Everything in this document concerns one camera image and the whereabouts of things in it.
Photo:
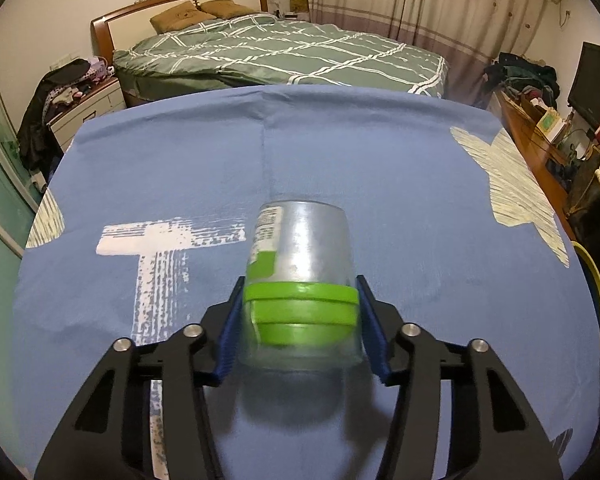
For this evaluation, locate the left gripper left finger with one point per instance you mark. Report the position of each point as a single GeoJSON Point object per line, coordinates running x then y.
{"type": "Point", "coordinates": [105, 432]}

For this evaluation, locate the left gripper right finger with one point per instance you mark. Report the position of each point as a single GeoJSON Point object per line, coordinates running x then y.
{"type": "Point", "coordinates": [495, 433]}

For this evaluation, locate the clear jar with green lid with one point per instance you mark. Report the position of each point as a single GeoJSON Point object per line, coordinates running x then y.
{"type": "Point", "coordinates": [300, 306]}

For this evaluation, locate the yellow rimmed trash bin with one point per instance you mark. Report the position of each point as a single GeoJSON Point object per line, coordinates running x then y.
{"type": "Point", "coordinates": [591, 273]}

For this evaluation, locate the blue patterned tablecloth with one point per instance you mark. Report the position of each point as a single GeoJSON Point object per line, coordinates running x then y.
{"type": "Point", "coordinates": [155, 206]}

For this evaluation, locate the wooden desk cabinet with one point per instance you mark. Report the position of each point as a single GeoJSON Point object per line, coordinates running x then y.
{"type": "Point", "coordinates": [536, 151]}

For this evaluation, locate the white bedside nightstand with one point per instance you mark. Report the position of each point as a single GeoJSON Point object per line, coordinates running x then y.
{"type": "Point", "coordinates": [104, 99]}

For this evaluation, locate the pile of dark clothes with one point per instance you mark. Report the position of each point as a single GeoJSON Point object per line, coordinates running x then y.
{"type": "Point", "coordinates": [39, 151]}

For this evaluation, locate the black television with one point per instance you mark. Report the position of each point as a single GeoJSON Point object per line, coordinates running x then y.
{"type": "Point", "coordinates": [584, 95]}

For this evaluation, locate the clothes pile on desk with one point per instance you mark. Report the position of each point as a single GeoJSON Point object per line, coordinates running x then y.
{"type": "Point", "coordinates": [513, 73]}

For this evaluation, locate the wooden bed with headboard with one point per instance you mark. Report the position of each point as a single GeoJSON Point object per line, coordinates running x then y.
{"type": "Point", "coordinates": [125, 28]}

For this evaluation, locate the green checked duvet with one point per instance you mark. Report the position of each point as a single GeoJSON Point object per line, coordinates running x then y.
{"type": "Point", "coordinates": [261, 49]}

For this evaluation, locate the pink beige curtain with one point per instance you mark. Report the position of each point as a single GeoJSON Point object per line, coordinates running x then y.
{"type": "Point", "coordinates": [469, 34]}

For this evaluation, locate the left brown pillow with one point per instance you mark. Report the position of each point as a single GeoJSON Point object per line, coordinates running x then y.
{"type": "Point", "coordinates": [179, 17]}

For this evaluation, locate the brown pillow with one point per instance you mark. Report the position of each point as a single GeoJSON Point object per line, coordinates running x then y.
{"type": "Point", "coordinates": [225, 9]}
{"type": "Point", "coordinates": [179, 17]}

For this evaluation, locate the right brown pillow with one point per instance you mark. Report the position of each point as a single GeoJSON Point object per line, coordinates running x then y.
{"type": "Point", "coordinates": [225, 9]}

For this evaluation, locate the tissue box on far nightstand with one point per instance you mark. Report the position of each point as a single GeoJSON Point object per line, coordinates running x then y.
{"type": "Point", "coordinates": [299, 6]}

